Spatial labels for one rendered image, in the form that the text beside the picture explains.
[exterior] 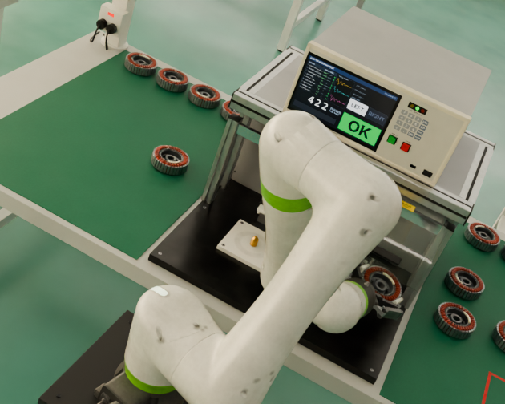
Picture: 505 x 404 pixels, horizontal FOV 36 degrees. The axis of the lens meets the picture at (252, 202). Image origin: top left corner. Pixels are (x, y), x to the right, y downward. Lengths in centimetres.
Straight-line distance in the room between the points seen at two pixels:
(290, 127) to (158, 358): 47
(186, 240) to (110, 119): 59
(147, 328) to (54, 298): 153
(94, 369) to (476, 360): 105
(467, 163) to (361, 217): 101
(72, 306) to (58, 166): 79
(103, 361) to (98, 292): 135
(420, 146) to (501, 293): 67
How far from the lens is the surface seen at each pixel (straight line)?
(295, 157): 129
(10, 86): 257
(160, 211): 218
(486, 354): 224
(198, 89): 275
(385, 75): 198
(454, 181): 210
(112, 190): 221
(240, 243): 211
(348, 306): 163
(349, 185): 125
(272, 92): 214
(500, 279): 254
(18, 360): 272
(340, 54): 199
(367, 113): 199
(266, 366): 134
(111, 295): 298
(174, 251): 203
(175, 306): 142
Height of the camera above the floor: 207
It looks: 34 degrees down
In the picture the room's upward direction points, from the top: 21 degrees clockwise
